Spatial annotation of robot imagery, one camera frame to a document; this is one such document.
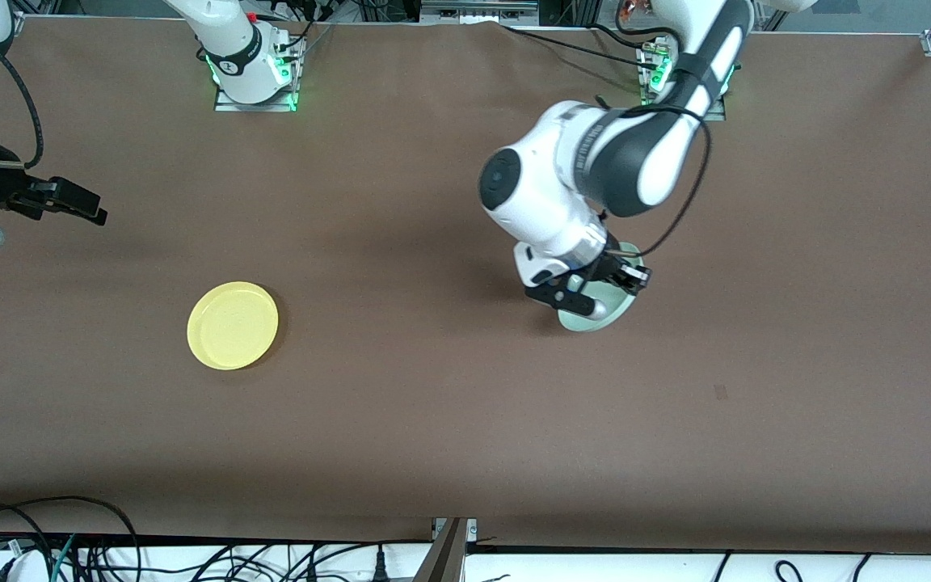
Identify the pale green round plate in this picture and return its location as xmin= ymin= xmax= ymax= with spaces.
xmin=558 ymin=242 xmax=643 ymax=334

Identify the yellow round plate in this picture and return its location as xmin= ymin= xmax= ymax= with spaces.
xmin=187 ymin=281 xmax=280 ymax=371

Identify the white device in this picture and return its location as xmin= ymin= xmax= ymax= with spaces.
xmin=0 ymin=549 xmax=52 ymax=582

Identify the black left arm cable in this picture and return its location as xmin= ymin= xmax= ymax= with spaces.
xmin=593 ymin=0 xmax=714 ymax=261

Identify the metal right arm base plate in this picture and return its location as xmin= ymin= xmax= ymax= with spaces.
xmin=214 ymin=36 xmax=299 ymax=113

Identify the black cable across table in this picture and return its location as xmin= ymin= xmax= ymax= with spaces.
xmin=501 ymin=23 xmax=662 ymax=72

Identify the aluminium frame piece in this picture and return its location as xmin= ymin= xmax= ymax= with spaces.
xmin=420 ymin=0 xmax=540 ymax=26

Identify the large looping black cable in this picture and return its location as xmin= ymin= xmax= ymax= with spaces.
xmin=0 ymin=495 xmax=143 ymax=582

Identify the metal table bracket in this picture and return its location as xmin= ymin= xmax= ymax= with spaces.
xmin=413 ymin=517 xmax=479 ymax=582

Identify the green cable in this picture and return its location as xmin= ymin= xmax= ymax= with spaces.
xmin=48 ymin=533 xmax=79 ymax=582

